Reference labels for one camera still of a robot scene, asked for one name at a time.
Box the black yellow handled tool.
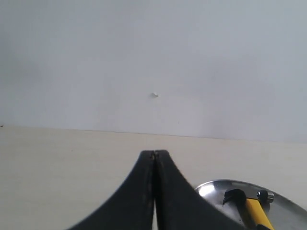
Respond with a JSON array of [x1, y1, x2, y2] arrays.
[[223, 188, 274, 230]]

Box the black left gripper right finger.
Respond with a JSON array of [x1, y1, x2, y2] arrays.
[[154, 150, 244, 230]]

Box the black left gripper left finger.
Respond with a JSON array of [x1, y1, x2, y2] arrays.
[[71, 150, 155, 230]]

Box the round silver metal plate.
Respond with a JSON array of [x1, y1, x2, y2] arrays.
[[195, 179, 307, 230]]

